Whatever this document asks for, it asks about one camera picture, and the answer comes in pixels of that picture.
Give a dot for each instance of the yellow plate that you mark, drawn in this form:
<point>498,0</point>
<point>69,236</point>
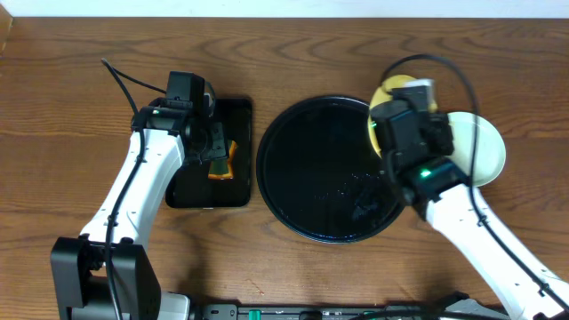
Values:
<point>382,95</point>

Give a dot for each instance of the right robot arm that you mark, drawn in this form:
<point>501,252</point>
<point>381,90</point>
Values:
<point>431,163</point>

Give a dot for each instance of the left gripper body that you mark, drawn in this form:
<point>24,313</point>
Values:
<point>215,145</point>

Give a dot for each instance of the black round tray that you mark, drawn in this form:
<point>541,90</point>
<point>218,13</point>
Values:
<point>319,175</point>

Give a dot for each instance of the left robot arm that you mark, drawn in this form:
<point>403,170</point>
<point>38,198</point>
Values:
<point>105,272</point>

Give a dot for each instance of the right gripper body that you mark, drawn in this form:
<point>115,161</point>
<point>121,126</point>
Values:
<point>401,107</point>

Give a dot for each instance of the black rectangular tray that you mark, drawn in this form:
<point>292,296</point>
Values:
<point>190,186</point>

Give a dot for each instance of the orange sponge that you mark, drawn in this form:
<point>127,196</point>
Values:
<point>222,169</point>

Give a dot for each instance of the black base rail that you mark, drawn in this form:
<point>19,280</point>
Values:
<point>284,312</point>

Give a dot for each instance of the light green plate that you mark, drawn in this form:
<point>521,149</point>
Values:
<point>491,151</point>

